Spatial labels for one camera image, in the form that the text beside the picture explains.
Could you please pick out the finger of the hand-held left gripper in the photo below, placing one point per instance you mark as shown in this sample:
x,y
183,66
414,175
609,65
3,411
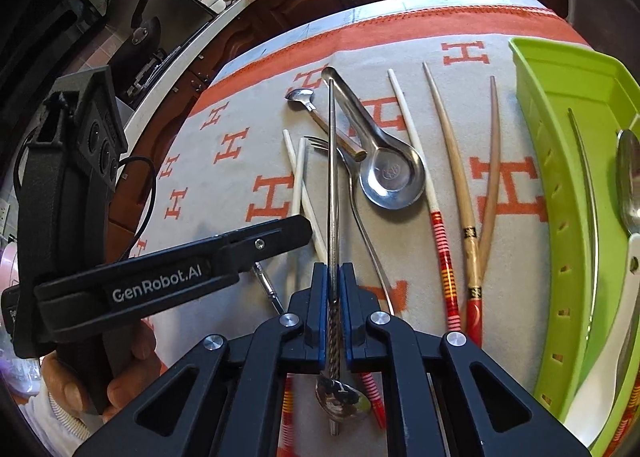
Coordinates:
x,y
270,237

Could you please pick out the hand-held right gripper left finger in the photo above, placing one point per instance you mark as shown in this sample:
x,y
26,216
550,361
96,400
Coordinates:
x,y
320,317

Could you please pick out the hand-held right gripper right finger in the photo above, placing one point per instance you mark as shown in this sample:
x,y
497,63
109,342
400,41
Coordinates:
x,y
347,317

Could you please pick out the metal chopstick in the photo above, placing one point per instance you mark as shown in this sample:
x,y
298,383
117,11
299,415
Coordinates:
x,y
332,162
592,217

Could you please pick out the steel fork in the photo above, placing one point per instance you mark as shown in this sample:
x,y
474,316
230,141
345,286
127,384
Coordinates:
x,y
320,143

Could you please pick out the large steel soup spoon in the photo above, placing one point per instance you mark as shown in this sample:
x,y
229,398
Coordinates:
x,y
390,177

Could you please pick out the brown wooden chopstick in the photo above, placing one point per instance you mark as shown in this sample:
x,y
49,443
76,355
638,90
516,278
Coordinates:
x,y
492,137

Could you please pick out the green plastic tray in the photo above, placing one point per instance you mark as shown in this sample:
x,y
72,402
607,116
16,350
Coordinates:
x,y
555,187

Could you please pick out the white plastic spoon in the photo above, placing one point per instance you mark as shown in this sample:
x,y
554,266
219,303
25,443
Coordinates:
x,y
607,367

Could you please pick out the bamboo chopstick red end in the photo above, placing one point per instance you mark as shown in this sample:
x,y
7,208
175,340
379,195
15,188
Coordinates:
x,y
620,432

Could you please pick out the person's left forearm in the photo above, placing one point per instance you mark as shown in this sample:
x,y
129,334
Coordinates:
x,y
45,422

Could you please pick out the person's left hand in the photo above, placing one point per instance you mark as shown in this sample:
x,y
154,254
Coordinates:
x,y
132,357

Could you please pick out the orange beige printed blanket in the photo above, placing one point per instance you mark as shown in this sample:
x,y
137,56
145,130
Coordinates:
x,y
210,217

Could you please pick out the black wok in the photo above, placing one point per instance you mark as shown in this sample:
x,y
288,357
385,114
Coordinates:
x,y
147,37

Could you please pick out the black range hood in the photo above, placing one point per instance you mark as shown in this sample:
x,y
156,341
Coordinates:
x,y
170,7

